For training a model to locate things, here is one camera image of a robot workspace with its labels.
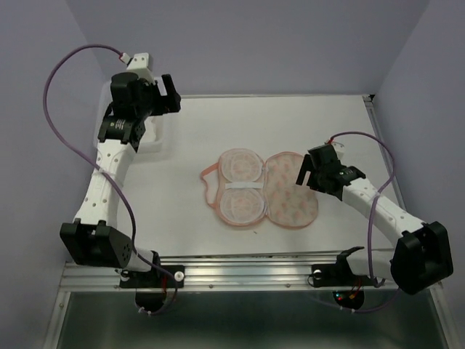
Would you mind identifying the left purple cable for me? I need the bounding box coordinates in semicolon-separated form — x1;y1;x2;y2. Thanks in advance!
42;43;179;316

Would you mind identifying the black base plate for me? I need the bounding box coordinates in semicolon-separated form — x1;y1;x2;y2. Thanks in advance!
309;263;373;288
119;265;185;289

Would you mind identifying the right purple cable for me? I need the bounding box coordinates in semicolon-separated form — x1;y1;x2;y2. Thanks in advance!
326;131;403;313

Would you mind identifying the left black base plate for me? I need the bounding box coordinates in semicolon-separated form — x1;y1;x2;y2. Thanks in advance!
119;265;185;289

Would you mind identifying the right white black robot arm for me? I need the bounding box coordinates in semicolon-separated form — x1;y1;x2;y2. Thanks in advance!
296;144;453;295

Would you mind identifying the aluminium mounting rail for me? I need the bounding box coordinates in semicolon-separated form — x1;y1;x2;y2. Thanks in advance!
60;250;445;292

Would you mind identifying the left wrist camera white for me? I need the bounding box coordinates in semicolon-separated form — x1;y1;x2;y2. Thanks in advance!
119;52;154;83

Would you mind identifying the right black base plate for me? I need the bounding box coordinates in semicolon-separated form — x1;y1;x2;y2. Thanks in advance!
309;263;373;288

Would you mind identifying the white perforated plastic basket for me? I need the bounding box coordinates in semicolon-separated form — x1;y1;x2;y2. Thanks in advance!
93;81;163;154

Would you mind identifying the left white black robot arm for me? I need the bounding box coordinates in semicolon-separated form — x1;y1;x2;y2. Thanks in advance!
60;72;181;286

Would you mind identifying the floral mesh laundry bag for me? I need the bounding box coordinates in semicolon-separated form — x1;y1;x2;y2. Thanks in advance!
200;148;318;229

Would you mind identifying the purple cable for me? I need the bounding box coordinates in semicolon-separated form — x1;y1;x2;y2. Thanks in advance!
326;131;403;313
42;43;179;316

